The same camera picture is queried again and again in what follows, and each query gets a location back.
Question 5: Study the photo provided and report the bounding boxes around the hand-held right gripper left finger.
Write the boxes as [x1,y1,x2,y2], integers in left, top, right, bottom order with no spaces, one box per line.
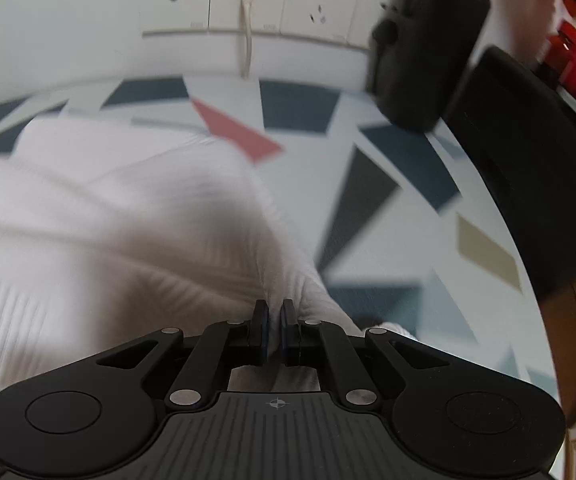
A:
[50,300,271,411]

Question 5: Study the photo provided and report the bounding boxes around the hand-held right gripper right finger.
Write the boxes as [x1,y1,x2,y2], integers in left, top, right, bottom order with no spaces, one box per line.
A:
[281,299,499,409]

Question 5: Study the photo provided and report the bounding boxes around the white textured sweater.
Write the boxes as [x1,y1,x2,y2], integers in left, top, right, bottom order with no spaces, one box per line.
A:
[0,119,416,480]

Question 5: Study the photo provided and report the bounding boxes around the geometric patterned tablecloth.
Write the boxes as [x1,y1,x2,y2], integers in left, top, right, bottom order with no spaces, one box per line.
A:
[0,74,561,413]

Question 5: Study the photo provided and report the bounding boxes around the black water bottle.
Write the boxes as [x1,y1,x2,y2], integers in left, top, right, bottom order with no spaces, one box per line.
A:
[368,0,499,131]

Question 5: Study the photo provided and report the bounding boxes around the black water dispenser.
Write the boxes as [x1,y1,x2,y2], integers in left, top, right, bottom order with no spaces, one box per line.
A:
[440,45,576,301]

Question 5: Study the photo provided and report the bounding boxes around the white cable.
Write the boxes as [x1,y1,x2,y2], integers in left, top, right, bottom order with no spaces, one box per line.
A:
[240,0,255,78]

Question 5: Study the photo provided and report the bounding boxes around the white wall socket panel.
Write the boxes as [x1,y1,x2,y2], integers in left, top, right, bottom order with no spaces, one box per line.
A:
[138,0,409,53]

